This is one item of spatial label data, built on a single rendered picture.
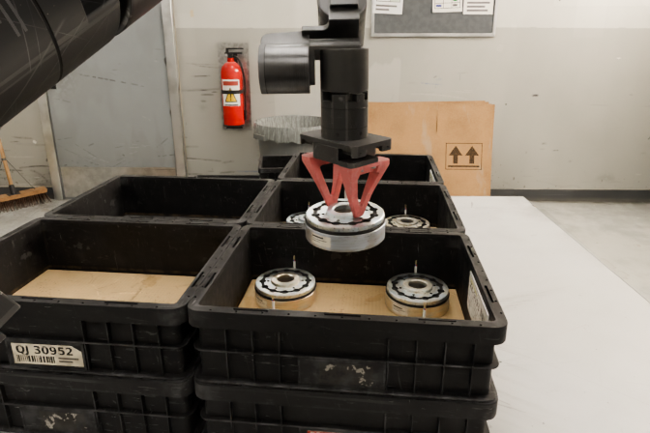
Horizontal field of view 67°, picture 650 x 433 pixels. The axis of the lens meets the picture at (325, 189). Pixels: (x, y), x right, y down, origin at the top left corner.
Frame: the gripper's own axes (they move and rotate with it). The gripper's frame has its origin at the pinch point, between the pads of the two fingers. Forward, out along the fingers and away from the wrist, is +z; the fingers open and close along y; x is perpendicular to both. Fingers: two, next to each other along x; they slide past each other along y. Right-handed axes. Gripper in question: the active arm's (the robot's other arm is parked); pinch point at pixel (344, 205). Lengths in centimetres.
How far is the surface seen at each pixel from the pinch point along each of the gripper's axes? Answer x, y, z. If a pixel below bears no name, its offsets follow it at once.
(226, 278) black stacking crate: -8.5, -17.3, 14.6
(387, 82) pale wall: 240, -211, 22
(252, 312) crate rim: -13.0, -2.8, 11.6
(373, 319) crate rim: -2.8, 8.1, 11.8
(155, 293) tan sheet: -14.1, -33.3, 21.9
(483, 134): 279, -151, 58
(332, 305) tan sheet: 6.5, -10.1, 22.3
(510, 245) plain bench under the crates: 79, -18, 38
